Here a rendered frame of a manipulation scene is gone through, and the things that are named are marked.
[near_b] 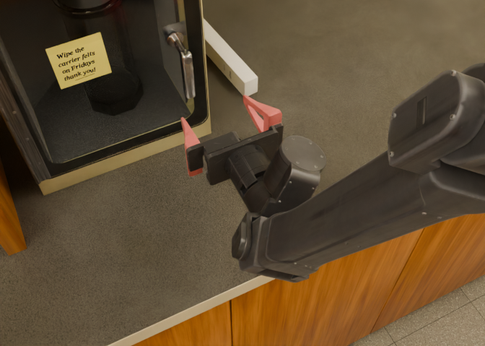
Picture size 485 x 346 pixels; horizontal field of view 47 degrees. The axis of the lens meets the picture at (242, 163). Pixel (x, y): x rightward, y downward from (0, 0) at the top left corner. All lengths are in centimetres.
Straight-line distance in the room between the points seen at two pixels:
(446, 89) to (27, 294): 76
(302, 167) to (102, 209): 46
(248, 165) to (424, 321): 134
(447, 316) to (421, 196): 164
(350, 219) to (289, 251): 13
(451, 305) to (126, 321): 134
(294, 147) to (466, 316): 145
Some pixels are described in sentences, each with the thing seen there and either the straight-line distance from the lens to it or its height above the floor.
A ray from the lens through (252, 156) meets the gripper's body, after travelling 72.
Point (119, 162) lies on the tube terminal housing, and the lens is 102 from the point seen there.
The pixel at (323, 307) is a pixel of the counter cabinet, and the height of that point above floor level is 54.
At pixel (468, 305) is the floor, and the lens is 204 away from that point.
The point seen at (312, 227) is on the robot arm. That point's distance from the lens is 51.
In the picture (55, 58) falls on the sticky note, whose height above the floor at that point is 123.
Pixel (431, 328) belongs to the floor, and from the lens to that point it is 197.
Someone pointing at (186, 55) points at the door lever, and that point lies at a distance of 82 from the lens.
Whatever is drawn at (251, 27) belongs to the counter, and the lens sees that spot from 128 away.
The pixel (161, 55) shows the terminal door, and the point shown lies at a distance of 87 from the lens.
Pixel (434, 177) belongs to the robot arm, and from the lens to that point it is 35.
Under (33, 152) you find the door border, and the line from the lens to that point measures 93.
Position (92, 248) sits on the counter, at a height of 94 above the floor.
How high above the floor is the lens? 176
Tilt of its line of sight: 53 degrees down
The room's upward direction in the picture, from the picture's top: straight up
